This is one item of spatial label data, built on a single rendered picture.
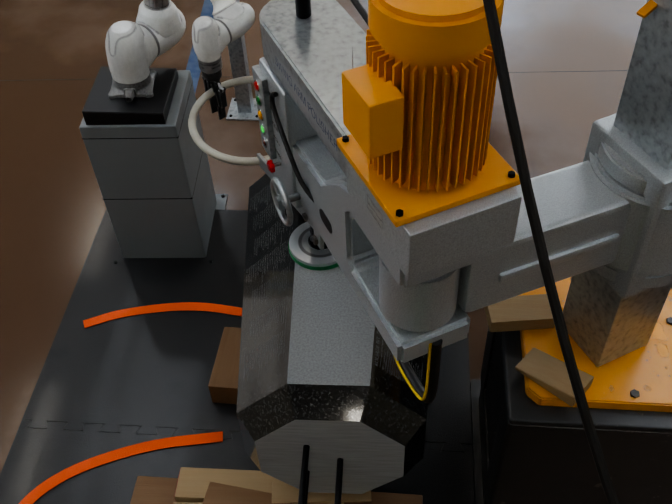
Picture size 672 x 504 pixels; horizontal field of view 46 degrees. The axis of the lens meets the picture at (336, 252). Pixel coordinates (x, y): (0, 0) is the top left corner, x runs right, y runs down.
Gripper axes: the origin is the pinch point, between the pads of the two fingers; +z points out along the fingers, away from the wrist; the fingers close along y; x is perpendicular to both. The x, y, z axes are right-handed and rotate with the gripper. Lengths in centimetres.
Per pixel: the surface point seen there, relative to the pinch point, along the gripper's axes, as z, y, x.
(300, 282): -5, 94, -31
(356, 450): 13, 143, -50
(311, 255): -8, 89, -23
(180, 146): 15.2, -6.5, -16.6
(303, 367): -8, 121, -51
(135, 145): 14.2, -18.2, -30.9
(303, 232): -7, 79, -18
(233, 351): 66, 60, -43
